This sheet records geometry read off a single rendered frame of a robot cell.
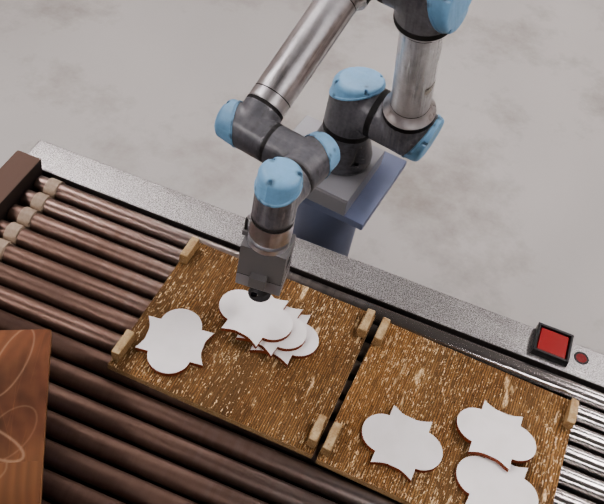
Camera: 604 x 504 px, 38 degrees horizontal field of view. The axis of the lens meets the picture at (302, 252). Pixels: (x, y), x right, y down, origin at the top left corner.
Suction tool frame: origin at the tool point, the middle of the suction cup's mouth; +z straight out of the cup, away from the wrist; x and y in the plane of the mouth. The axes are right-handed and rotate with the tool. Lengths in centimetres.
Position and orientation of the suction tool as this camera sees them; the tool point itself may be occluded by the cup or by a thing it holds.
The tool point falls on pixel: (259, 293)
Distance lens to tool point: 162.8
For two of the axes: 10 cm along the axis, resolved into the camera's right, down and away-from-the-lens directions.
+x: 2.7, -7.0, 6.6
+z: -1.4, 6.5, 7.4
